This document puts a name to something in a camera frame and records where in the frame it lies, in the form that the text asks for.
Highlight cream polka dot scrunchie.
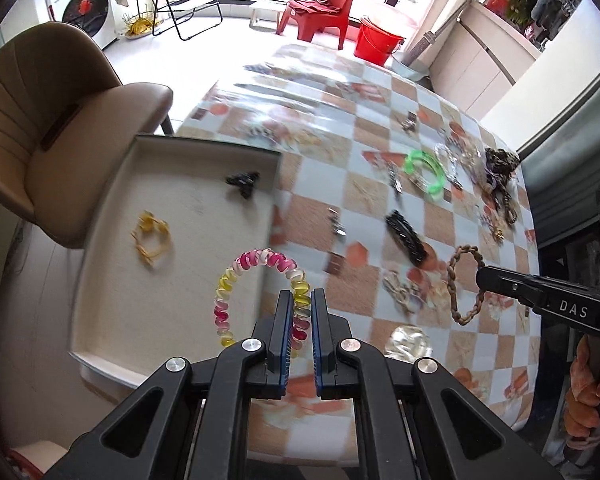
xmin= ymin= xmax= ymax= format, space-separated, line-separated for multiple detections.
xmin=385 ymin=325 xmax=432 ymax=364

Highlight right hand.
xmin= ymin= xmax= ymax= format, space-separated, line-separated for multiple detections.
xmin=564 ymin=336 xmax=600 ymax=448

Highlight grey jewelry tray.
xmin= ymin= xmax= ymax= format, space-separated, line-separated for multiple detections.
xmin=69 ymin=136 xmax=282 ymax=388

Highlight brown braided hair tie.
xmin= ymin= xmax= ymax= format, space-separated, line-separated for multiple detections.
xmin=445 ymin=244 xmax=488 ymax=326

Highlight pink yellow spiral hair tie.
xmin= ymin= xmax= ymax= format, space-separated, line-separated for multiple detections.
xmin=212 ymin=247 xmax=313 ymax=359

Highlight beige bunny ear hair clip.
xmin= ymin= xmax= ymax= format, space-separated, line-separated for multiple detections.
xmin=381 ymin=271 xmax=419 ymax=314

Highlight green translucent bangle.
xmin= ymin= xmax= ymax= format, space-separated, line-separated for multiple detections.
xmin=403 ymin=150 xmax=446 ymax=200

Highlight yellow cord hair tie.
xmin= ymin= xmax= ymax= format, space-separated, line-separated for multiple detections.
xmin=130 ymin=210 xmax=173 ymax=267

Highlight red plastic chair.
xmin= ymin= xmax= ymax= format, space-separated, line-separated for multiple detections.
xmin=276 ymin=0 xmax=353 ymax=50

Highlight dark brown spiral hair ties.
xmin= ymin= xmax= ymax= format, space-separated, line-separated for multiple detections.
xmin=482 ymin=146 xmax=522 ymax=226

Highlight silver dark hair clip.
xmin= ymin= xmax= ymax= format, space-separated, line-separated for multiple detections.
xmin=387 ymin=162 xmax=403 ymax=196

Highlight patterned checkered tablecloth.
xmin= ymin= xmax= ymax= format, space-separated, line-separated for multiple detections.
xmin=174 ymin=41 xmax=541 ymax=461

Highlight beige upholstered chair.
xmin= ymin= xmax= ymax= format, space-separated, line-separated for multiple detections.
xmin=0 ymin=22 xmax=173 ymax=248

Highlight small silver charm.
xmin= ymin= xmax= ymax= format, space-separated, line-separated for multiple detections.
xmin=398 ymin=112 xmax=418 ymax=133

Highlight red plastic bucket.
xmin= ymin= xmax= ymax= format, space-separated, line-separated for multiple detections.
xmin=353 ymin=18 xmax=403 ymax=66

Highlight white cabinet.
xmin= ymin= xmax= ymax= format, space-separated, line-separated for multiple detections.
xmin=429 ymin=1 xmax=541 ymax=120

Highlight black beaded rectangular hair clip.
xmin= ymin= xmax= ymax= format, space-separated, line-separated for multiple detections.
xmin=385 ymin=209 xmax=428 ymax=266

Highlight black claw hair clip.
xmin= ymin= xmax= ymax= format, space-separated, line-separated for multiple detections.
xmin=225 ymin=171 xmax=260 ymax=200

